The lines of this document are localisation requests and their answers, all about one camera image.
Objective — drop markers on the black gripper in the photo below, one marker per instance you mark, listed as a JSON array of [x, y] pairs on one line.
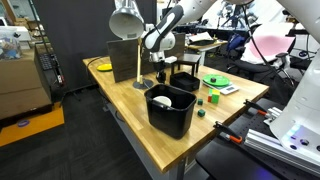
[[160, 68]]

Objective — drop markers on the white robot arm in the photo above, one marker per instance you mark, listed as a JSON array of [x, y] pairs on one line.
[[165, 25]]

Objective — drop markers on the wooden background desk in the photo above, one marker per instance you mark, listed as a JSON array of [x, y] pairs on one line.
[[206, 45]]

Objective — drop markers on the white round item in bin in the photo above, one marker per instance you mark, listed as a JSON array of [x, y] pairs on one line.
[[162, 100]]

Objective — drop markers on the black fabric open box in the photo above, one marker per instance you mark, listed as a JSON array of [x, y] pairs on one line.
[[183, 81]]

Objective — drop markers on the small dark wooden stool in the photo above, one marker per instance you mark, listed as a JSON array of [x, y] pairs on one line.
[[188, 59]]

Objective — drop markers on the dark wooden backdrop board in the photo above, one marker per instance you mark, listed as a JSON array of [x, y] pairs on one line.
[[123, 60]]

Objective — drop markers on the black trash bin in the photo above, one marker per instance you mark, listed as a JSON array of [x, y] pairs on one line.
[[170, 120]]

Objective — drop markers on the small dark green cube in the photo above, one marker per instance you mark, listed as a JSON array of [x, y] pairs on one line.
[[201, 113], [200, 102]]

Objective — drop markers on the large pastel puzzle cube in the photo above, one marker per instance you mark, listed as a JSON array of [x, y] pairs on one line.
[[215, 96]]

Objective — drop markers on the yellow flat disc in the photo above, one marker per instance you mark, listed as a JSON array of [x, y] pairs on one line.
[[104, 67]]

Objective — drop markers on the green round plate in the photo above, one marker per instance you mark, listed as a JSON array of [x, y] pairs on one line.
[[221, 80]]

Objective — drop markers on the white kitchen scale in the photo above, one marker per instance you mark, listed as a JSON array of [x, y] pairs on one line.
[[228, 89]]

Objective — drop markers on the blue bag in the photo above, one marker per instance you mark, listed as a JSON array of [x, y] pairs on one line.
[[236, 41]]

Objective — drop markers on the black curtain partition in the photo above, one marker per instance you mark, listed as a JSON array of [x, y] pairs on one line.
[[76, 36]]

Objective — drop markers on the black perforated mounting table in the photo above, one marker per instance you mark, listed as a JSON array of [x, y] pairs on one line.
[[226, 160]]

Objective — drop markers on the office chair pink back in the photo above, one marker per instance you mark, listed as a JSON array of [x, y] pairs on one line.
[[270, 43]]

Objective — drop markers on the black keyboard device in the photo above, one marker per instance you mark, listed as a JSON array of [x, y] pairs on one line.
[[46, 61]]

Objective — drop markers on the orange floor mat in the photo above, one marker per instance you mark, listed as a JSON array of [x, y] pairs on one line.
[[36, 125]]

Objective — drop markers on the large cardboard box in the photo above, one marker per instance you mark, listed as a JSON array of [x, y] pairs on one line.
[[20, 83]]

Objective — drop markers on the purple tape roll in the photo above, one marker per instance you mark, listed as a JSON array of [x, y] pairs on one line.
[[23, 123]]

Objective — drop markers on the clear bin of small items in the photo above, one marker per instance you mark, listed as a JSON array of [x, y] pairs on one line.
[[9, 46]]

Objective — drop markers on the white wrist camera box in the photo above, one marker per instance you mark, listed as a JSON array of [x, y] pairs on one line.
[[170, 60]]

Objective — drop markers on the short aluminium bracket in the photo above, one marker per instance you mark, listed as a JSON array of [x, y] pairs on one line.
[[274, 115]]

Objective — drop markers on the long aluminium extrusion rail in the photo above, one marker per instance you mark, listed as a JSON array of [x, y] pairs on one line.
[[276, 146]]

